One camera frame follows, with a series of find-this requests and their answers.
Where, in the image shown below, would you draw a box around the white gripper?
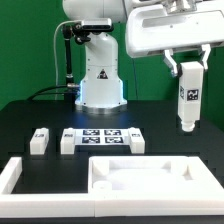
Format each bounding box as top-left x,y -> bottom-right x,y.
125,5 -> 224,77

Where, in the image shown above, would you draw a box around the white desk top tray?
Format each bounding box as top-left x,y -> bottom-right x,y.
88,156 -> 224,217

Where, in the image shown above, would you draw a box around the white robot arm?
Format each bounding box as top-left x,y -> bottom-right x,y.
62,0 -> 224,113

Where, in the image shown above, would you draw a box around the fiducial marker sheet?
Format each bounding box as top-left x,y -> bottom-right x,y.
75,129 -> 128,145

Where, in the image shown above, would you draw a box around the grey camera on mount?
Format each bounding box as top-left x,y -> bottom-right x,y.
81,18 -> 112,32

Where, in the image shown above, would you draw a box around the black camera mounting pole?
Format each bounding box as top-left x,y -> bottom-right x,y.
62,22 -> 91,83

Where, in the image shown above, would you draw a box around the black cables on table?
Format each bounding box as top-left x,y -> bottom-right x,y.
25,83 -> 81,102

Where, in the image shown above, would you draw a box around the white U-shaped obstacle frame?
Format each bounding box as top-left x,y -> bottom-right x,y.
0,157 -> 95,218

